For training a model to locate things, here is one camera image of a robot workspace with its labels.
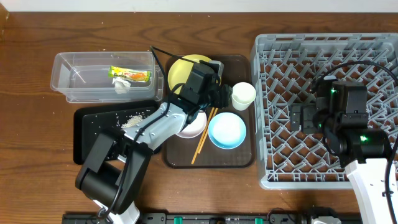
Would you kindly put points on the light blue bowl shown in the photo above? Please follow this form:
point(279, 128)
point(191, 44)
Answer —
point(227, 130)

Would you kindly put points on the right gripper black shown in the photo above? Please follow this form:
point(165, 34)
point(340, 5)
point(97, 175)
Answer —
point(308, 111)

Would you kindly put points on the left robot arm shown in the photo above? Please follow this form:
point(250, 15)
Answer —
point(114, 169)

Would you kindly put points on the grey dishwasher rack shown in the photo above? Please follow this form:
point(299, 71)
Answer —
point(283, 67)

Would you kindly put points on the black waste tray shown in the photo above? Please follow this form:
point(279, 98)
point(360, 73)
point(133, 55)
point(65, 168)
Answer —
point(90, 121)

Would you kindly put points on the pile of rice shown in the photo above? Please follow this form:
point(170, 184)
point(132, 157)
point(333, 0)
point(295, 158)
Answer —
point(132, 121)

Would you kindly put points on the white paper cup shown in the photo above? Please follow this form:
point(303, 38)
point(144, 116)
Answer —
point(243, 95)

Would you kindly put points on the white bowl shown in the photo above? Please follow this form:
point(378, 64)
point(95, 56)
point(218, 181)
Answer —
point(195, 128)

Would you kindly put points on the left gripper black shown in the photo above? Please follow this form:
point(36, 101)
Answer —
point(225, 93)

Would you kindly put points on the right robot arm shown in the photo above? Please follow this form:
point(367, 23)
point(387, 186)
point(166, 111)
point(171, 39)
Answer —
point(367, 157)

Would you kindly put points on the green snack wrapper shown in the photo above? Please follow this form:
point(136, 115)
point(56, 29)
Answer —
point(129, 74)

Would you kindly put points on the white tissue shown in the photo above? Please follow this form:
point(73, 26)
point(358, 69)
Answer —
point(121, 86)

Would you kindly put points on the brown serving tray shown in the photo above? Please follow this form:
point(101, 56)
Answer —
point(179, 153)

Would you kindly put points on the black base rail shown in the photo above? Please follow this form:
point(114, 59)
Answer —
point(161, 218)

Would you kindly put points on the yellow plate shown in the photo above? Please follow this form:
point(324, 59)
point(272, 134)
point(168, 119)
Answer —
point(181, 69)

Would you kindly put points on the clear plastic bin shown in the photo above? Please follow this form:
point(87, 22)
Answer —
point(83, 77)

